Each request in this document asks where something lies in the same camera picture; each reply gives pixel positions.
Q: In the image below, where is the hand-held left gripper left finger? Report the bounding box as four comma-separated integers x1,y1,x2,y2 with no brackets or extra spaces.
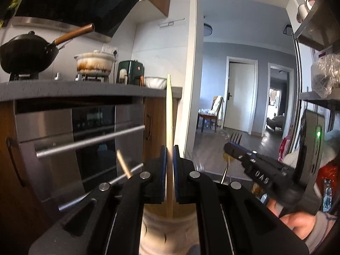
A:
28,145,168,255

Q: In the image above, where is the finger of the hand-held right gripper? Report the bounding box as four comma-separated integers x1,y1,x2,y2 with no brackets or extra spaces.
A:
224,142,284,171
240,159,296,200

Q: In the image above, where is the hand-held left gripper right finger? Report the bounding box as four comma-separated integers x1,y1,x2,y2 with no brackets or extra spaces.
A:
173,145,310,255

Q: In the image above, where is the gold fork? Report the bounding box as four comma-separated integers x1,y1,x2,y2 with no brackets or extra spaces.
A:
220,132,243,184

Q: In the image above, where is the wooden chopstick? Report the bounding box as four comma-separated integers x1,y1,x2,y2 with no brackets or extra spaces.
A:
116,150,133,179

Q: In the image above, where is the floral ceramic utensil holder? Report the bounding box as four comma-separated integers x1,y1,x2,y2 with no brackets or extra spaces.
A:
139,203,201,255

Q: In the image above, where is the person's right forearm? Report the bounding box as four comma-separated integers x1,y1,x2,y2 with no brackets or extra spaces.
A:
303,212,339,254

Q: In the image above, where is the person's right hand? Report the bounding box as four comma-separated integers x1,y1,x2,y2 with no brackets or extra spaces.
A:
266,197,316,241

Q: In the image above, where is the red mesh bag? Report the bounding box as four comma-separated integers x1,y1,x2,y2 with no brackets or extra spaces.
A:
317,165,340,213

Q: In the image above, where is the red plastic bag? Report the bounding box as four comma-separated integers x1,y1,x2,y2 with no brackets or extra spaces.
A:
278,137,293,162

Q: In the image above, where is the wooden lower cabinet door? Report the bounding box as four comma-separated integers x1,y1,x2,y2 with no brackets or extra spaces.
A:
0,101,54,255
143,97,179,165

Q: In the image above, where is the wooden chair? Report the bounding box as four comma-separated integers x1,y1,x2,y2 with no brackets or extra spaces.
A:
198,96,224,133

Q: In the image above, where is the white door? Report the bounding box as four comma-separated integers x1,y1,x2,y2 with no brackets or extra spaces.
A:
224,62,255,136

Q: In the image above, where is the white bowl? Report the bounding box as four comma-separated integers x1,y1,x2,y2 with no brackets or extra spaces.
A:
144,76,168,89

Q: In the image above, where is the clear plastic bag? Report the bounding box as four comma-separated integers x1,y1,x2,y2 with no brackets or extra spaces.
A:
311,53,340,99

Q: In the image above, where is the green kitchen appliance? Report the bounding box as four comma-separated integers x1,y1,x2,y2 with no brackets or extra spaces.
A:
116,60,145,85

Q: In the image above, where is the grey kitchen countertop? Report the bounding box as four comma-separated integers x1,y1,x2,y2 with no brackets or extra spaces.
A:
0,80,184,101

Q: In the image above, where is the stainless steel oven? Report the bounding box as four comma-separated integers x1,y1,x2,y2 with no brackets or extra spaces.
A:
14,103,146,210

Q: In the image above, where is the white casserole pot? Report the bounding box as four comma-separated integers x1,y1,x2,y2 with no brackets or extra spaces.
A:
74,50,117,76

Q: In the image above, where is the metal shelf rack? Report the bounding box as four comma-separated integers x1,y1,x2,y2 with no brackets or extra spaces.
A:
292,0,340,152

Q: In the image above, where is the white cup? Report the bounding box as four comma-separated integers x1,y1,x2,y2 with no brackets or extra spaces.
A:
297,0,318,23

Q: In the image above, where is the black range hood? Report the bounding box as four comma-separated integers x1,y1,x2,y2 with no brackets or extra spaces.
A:
11,0,149,43

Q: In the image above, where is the metal wall rail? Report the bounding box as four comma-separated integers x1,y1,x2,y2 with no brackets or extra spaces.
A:
159,18,185,27

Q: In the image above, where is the black wok with wooden handle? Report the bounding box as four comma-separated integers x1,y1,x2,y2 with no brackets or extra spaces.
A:
0,23,95,75

